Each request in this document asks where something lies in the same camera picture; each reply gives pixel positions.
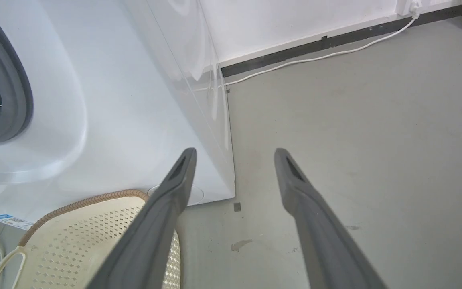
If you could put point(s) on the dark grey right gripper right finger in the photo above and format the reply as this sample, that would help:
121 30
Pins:
323 241

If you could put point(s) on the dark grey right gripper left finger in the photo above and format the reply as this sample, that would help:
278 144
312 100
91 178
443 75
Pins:
150 237

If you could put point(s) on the cream perforated laundry basket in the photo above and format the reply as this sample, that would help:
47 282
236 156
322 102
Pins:
74 245

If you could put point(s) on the white front-load washing machine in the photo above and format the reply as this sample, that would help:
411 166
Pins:
114 100

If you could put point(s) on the blue white energy label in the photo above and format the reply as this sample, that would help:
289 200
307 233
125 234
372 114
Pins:
10 220

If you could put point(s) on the grey rubber door gasket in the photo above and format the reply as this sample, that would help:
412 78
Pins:
12 80

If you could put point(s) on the white wall socket plug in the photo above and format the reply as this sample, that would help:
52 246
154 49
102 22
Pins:
409 6

